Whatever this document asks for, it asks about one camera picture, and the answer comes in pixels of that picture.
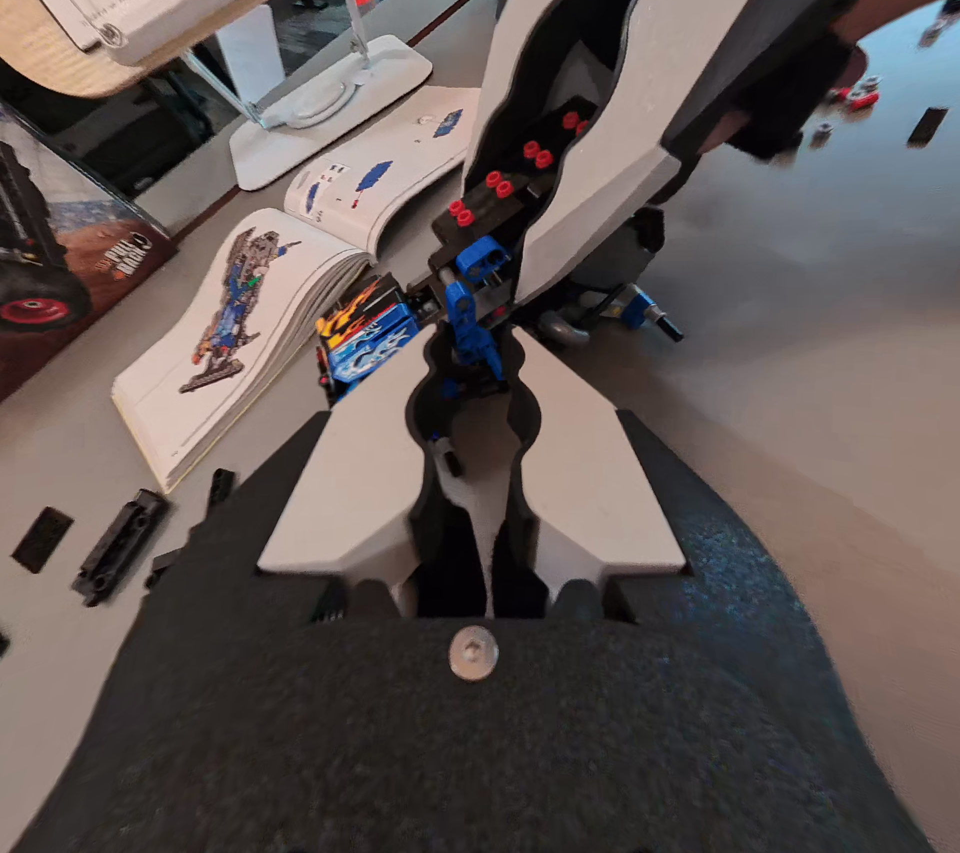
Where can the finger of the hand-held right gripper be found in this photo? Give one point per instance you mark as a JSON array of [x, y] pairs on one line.
[[525, 5], [637, 118]]

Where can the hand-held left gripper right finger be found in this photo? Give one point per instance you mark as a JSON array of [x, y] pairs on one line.
[[600, 493]]

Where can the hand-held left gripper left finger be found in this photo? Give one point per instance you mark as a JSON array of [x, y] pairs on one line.
[[345, 493]]

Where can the black and blue lego truck model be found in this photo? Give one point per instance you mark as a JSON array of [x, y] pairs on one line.
[[495, 200]]

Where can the blue lego beam piece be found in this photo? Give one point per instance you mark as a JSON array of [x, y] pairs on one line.
[[469, 320]]

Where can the small black lego piece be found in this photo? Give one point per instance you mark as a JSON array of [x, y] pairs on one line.
[[220, 489]]

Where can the scattered small lego pieces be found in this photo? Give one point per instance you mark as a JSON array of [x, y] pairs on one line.
[[862, 99]]

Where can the open lego instruction booklet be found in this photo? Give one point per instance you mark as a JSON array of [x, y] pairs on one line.
[[187, 418]]

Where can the black lego beam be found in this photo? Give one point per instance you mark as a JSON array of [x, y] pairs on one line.
[[120, 545]]

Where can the black flat lego plate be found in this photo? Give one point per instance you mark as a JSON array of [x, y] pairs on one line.
[[43, 539]]

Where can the lego set cardboard box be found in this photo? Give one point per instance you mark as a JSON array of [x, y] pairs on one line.
[[75, 268]]

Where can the white plastic box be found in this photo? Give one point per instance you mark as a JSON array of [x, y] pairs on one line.
[[251, 43]]

